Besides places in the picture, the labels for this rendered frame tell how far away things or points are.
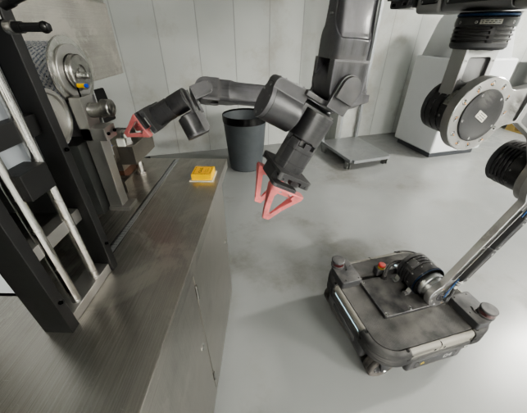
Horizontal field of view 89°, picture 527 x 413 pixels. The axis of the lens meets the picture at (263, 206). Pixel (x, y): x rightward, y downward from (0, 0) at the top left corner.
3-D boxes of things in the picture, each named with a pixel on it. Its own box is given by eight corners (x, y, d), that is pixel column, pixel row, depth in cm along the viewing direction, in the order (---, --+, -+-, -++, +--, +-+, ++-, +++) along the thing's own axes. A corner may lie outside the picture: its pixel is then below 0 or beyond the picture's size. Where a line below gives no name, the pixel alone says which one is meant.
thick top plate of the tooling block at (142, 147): (137, 165, 86) (132, 147, 83) (15, 163, 87) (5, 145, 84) (155, 147, 100) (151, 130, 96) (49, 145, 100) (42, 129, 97)
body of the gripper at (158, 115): (165, 124, 81) (185, 112, 78) (152, 134, 72) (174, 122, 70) (152, 104, 78) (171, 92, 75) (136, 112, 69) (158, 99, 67)
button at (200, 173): (211, 181, 92) (211, 174, 90) (191, 180, 92) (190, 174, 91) (215, 172, 98) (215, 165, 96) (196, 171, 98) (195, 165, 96)
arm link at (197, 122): (207, 87, 77) (208, 77, 69) (225, 124, 80) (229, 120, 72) (169, 104, 76) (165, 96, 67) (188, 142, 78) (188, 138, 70)
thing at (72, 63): (96, 83, 68) (81, 94, 62) (88, 83, 68) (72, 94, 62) (83, 50, 63) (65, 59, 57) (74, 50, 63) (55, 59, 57)
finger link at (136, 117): (141, 139, 80) (165, 125, 78) (130, 148, 74) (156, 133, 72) (125, 119, 77) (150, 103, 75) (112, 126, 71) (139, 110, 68)
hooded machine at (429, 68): (438, 136, 402) (484, 7, 317) (478, 152, 348) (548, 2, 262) (392, 141, 385) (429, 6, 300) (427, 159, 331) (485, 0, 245)
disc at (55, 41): (65, 112, 60) (35, 35, 52) (64, 112, 60) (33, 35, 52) (101, 98, 73) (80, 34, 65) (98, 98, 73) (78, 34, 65)
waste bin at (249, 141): (263, 156, 338) (263, 106, 306) (269, 172, 300) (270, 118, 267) (225, 158, 333) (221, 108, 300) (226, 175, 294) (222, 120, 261)
